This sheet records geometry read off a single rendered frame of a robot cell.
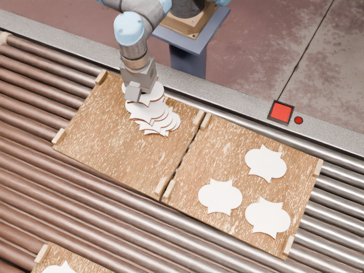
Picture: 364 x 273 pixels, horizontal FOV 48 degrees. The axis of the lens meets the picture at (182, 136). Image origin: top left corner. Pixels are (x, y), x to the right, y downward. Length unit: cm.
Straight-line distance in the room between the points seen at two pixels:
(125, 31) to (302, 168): 71
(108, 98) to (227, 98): 42
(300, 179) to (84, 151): 71
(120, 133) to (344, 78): 173
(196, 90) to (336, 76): 143
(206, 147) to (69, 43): 70
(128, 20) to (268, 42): 185
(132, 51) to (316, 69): 183
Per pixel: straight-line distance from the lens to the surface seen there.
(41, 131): 150
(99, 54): 162
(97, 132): 142
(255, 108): 146
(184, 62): 184
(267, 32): 287
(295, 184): 134
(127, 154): 136
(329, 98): 265
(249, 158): 133
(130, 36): 104
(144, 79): 118
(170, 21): 168
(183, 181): 131
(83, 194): 136
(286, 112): 145
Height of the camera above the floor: 217
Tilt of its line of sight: 64 degrees down
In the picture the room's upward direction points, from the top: 5 degrees counter-clockwise
